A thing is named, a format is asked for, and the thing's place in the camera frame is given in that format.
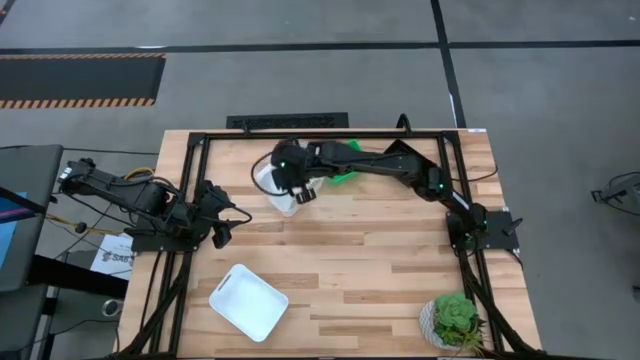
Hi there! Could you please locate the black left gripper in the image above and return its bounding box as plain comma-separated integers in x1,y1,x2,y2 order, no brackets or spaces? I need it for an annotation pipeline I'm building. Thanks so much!
195,179,236,250

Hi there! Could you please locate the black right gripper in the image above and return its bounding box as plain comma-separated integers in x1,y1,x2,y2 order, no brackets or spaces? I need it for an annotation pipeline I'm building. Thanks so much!
271,141,318,205

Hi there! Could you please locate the green slotted plastic basket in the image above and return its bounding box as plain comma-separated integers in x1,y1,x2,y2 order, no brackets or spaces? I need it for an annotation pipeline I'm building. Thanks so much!
324,139,362,185

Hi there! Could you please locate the black grated shelf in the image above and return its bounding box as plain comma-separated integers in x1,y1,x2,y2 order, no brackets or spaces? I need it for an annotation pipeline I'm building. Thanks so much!
225,111,350,130

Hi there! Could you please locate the white printed paper sheet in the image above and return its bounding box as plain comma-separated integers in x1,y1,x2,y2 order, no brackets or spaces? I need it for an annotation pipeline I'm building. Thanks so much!
89,232,136,282

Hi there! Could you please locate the white patterned plant pot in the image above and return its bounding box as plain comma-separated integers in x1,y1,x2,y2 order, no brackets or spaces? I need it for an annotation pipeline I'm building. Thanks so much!
418,298,455,351

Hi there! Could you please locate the grey side desk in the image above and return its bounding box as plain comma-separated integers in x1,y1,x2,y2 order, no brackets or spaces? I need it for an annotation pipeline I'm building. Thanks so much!
0,144,65,294

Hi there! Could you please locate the green succulent plant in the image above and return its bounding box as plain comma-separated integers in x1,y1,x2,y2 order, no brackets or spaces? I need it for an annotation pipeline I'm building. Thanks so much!
432,291,489,352

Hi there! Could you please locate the black hazard-striped floor mat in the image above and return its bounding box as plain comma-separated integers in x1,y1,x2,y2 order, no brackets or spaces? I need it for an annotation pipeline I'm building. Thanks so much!
0,52,168,110

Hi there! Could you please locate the blue sheet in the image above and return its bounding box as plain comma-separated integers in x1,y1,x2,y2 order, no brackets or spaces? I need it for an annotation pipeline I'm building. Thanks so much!
0,191,29,271

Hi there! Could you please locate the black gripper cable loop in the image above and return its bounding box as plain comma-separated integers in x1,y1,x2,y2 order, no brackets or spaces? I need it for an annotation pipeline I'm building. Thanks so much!
251,149,284,198

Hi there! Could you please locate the black aluminium rig frame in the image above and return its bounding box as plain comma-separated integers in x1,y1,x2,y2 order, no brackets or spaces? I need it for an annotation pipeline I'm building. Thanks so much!
119,128,547,360

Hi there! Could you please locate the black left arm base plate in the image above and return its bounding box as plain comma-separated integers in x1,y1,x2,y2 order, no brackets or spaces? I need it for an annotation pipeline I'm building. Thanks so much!
130,219,201,254

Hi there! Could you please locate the yellow cable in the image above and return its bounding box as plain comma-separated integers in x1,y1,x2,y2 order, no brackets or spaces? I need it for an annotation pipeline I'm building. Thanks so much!
45,166,156,237

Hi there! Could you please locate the silver round ring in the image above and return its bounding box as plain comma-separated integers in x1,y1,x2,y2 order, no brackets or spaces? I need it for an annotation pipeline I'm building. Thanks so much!
101,298,125,318

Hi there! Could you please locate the thin black cable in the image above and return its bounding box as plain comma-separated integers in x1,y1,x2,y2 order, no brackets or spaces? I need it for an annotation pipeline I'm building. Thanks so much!
452,164,500,184

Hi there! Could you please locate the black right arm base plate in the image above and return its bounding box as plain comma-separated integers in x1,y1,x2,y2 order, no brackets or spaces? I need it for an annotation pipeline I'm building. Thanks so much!
446,209,524,252

